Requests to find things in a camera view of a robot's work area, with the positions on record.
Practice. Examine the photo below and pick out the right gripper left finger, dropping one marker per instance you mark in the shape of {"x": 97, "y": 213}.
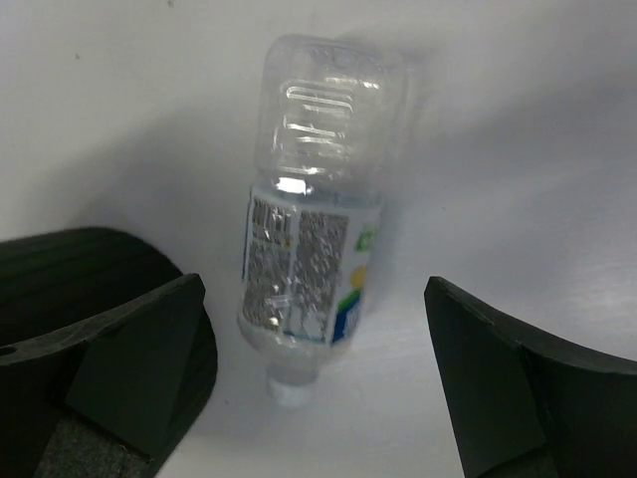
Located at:
{"x": 96, "y": 398}

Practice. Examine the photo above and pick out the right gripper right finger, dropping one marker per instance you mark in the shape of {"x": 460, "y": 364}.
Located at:
{"x": 524, "y": 402}

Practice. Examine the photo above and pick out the clear bottle white green label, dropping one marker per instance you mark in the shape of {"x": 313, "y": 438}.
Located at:
{"x": 329, "y": 124}

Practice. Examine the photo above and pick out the black plastic waste bin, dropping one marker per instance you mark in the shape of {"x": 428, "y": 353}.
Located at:
{"x": 56, "y": 279}

